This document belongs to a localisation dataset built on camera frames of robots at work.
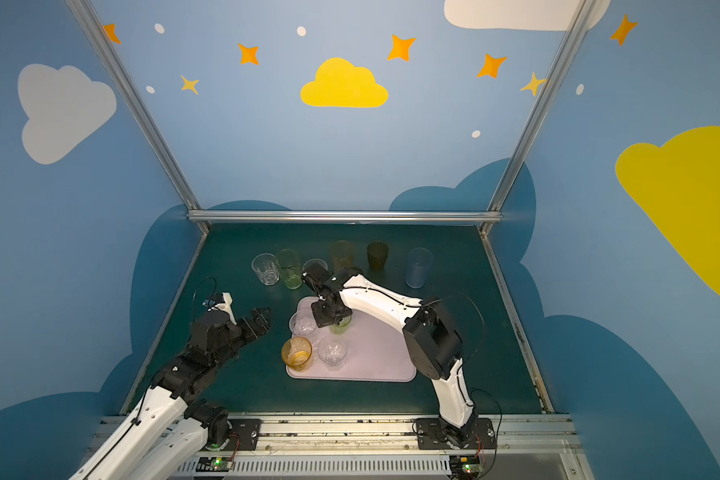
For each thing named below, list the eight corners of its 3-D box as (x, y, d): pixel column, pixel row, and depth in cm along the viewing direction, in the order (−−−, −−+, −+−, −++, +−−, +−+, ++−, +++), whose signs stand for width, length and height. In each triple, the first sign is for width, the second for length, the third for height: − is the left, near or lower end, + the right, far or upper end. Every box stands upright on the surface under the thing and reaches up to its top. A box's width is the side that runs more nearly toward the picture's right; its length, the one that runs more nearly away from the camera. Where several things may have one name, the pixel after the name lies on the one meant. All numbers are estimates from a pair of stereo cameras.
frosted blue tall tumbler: (407, 288, 104) (412, 267, 94) (405, 268, 109) (409, 247, 100) (428, 288, 104) (435, 268, 95) (425, 268, 109) (431, 247, 100)
